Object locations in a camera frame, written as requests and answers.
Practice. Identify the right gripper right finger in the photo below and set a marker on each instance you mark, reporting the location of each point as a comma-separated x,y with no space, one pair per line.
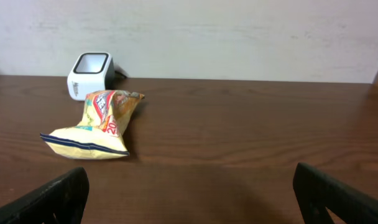
318,193

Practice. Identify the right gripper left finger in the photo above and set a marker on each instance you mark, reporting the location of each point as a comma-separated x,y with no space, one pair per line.
62,200

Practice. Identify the yellow snack chip bag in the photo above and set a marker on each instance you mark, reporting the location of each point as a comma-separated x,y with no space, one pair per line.
98,135

